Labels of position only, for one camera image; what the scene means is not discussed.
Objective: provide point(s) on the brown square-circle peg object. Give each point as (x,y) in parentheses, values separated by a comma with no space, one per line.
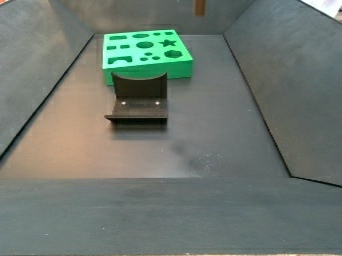
(199,7)

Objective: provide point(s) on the green shape sorter board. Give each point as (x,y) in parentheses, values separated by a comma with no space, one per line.
(144,54)

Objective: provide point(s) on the black curved holder stand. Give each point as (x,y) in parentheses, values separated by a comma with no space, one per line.
(140,98)

